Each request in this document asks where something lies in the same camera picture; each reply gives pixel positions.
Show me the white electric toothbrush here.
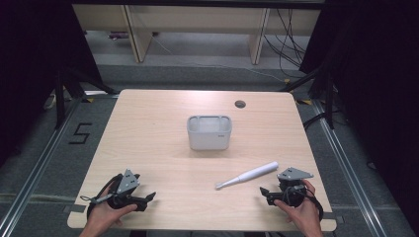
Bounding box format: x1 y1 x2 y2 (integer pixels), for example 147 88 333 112
214 160 280 192

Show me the grey floor cable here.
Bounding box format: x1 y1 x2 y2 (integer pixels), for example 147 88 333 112
0 192 78 203

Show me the person's left hand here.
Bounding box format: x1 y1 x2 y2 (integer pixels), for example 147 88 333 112
84 196 138 234

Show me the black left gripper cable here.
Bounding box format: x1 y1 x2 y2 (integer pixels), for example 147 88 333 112
80 173 124 219

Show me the light wooden desk frame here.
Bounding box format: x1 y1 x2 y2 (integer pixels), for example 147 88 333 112
71 3 323 66

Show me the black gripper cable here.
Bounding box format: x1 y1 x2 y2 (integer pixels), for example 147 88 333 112
80 173 124 219
285 186 325 222

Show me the black floor cable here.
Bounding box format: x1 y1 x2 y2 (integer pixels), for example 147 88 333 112
301 111 331 130

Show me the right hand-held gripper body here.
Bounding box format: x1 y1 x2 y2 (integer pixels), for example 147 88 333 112
276 167 314 208

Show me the person's right hand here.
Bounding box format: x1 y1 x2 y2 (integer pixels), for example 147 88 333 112
273 179 323 233

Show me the black curtain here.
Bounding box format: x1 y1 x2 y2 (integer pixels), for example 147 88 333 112
0 0 104 167
298 0 419 235

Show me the black metal stand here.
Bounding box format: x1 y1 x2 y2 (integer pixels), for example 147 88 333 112
279 64 338 130
53 67 121 130

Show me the white plastic holder box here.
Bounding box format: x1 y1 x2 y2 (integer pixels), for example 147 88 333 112
186 114 233 152

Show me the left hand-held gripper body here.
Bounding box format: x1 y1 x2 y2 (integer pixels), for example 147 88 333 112
106 169 149 212

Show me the metal floor rail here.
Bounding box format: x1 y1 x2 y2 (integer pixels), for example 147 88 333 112
0 97 84 237
311 98 388 237

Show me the bundle of black hanging cables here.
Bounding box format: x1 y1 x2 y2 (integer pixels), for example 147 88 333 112
262 7 308 79

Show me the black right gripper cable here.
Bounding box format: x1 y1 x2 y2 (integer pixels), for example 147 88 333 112
285 186 325 222

